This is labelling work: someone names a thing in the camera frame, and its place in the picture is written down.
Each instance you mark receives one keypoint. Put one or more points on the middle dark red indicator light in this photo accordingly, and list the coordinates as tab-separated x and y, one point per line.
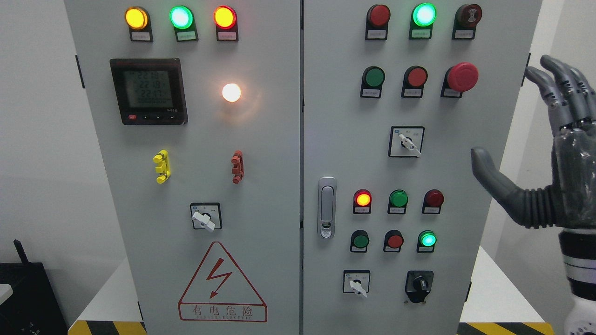
433	200

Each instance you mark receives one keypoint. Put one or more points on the red emergency stop button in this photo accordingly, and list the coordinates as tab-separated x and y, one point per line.
458	79

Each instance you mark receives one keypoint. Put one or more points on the top left red indicator light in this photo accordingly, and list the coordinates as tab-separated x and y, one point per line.
225	18

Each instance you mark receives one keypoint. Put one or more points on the lower red push button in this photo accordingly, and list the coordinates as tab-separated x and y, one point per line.
393	241

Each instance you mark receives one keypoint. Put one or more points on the upper red push button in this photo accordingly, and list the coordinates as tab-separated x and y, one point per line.
415	78

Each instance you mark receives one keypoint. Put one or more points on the top right green light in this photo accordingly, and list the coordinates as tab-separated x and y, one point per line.
422	20

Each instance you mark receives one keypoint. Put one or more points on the top left green indicator light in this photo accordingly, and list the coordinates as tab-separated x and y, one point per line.
184	24

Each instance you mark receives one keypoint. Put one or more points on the green push button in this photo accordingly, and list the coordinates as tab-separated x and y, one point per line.
372	82
359	241

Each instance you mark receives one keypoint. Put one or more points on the upper green push button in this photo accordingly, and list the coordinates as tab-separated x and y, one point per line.
372	82

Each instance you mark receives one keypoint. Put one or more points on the silver door handle lock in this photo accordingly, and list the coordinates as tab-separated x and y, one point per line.
327	186

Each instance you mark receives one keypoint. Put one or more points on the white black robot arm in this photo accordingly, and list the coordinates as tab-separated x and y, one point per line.
578	247

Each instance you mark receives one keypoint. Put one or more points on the red terminal clip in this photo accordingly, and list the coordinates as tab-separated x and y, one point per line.
237	166

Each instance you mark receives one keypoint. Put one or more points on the left gray cabinet door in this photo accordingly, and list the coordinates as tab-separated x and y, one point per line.
260	215

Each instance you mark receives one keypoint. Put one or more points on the lower green push button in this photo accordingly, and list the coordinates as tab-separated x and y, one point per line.
359	241

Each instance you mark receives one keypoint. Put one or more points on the dark red buzzer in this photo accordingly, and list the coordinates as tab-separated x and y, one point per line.
466	19

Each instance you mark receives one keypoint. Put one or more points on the lower lit green light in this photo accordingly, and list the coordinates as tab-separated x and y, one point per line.
426	242

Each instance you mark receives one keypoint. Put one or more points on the middle green indicator light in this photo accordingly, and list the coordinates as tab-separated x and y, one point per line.
398	201

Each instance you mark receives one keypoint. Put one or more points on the red push button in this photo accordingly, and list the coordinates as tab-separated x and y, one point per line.
393	241
415	78

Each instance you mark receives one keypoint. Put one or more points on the white glowing lamp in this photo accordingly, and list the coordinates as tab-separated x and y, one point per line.
231	92

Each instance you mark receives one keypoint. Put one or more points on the black rotary switch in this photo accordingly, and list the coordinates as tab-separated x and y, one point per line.
418	285

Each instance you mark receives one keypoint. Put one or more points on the right gray cabinet door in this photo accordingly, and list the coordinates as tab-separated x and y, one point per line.
347	137

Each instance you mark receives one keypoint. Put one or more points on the lit red indicator light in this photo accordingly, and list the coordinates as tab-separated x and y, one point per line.
362	202

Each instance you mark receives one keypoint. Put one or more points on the red electric hazard warning sticker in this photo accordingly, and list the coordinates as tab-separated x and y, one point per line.
219	291

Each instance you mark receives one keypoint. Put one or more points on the green indicator light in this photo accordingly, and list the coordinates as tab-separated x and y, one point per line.
184	24
398	201

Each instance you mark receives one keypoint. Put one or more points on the black box with antenna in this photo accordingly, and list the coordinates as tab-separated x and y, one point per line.
32	309

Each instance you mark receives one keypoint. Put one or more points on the gray cabinet door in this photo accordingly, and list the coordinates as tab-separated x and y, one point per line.
347	137
260	215

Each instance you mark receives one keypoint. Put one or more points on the digital power meter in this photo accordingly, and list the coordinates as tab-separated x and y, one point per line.
149	91

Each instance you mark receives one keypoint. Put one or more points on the top right dark red light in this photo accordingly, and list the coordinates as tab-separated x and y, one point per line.
377	22

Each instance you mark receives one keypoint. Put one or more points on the left door gray rotary switch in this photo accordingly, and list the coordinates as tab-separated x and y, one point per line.
206	216

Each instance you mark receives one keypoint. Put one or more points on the gray robotic right hand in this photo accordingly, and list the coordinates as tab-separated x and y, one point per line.
569	202

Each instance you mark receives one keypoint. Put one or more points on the yellow indicator light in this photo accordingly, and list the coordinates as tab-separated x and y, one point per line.
139	24

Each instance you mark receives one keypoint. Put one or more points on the yellow terminal clip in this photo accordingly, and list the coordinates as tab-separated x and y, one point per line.
161	159

